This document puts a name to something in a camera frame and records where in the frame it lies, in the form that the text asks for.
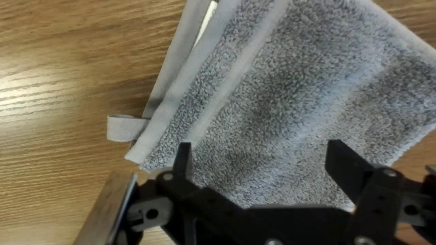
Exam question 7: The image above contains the grey towel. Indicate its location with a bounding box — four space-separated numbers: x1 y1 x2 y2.
106 0 436 211

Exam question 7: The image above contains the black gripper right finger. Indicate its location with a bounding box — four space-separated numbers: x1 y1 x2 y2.
326 138 436 245

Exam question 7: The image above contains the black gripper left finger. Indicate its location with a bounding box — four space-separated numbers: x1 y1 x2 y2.
154 141 256 245

